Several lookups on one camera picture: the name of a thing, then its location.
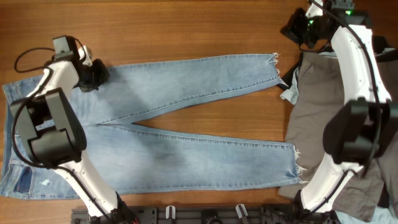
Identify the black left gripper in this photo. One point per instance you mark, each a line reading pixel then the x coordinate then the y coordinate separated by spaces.
pixel 104 76

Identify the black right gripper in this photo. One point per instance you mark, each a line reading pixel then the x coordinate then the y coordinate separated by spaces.
pixel 293 28

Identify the light blue denim jeans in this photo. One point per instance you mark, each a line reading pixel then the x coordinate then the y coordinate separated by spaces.
pixel 134 159

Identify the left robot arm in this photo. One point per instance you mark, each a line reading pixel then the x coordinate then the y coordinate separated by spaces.
pixel 52 135

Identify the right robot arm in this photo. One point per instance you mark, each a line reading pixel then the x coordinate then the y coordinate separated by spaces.
pixel 366 124

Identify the grey folded trousers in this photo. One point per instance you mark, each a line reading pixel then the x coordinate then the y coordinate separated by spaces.
pixel 323 124

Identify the light blue cloth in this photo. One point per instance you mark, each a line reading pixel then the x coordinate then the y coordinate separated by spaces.
pixel 316 81

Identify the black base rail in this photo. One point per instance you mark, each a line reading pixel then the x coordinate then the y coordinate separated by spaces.
pixel 238 214

